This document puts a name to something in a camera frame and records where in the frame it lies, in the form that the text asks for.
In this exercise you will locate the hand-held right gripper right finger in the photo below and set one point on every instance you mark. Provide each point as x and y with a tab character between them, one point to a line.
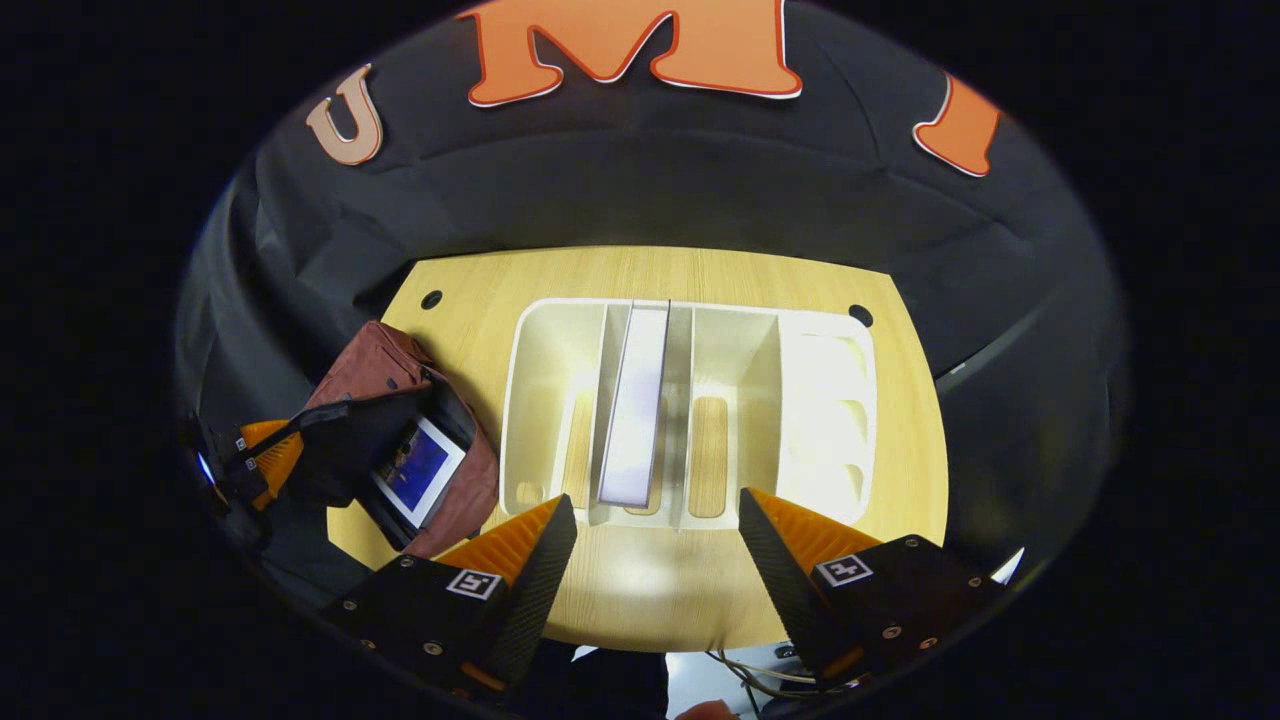
785	590

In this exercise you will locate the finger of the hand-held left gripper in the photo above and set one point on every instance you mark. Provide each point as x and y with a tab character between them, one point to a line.
275	450

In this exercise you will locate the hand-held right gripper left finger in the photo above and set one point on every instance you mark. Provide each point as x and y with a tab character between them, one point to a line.
540	590

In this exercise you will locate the brown schoolbag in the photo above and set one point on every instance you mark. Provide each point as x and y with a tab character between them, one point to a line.
370	370

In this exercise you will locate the blue cover book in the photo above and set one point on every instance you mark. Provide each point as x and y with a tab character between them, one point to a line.
415	470

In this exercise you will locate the white bookshelf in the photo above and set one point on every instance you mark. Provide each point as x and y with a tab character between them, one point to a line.
820	420

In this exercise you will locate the dark cover book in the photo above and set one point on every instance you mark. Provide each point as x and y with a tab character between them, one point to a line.
635	420

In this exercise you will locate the black backdrop cloth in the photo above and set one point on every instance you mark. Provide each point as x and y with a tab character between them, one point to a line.
650	180

